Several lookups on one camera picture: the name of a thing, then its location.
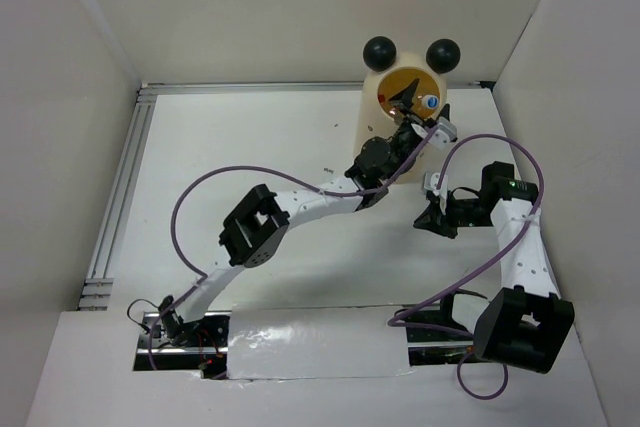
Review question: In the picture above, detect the clear bottle blue label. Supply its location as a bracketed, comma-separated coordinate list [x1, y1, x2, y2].
[421, 94, 440, 111]

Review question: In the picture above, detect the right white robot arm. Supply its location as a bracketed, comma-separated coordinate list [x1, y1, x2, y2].
[414, 161, 575, 374]

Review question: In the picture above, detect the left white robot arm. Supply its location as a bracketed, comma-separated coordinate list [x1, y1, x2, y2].
[158, 78, 440, 346]

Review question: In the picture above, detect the cream bin with black ears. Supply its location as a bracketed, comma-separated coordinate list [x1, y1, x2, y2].
[354, 36, 461, 183]

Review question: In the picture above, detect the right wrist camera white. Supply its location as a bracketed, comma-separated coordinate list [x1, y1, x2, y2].
[422, 172, 448, 201]

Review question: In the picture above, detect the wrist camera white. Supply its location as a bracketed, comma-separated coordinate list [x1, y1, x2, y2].
[422, 172, 448, 201]
[429, 117, 458, 150]

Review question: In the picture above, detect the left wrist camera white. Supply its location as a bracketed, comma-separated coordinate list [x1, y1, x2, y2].
[429, 117, 458, 150]

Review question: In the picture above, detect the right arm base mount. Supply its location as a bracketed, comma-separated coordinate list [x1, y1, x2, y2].
[400, 304, 473, 367]

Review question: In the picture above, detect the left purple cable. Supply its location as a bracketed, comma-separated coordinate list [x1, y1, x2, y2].
[147, 126, 436, 371]

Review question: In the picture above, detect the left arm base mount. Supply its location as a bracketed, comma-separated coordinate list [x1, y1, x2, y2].
[133, 312, 230, 380]

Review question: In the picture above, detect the aluminium frame rail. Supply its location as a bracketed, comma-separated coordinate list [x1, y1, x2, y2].
[78, 83, 496, 313]

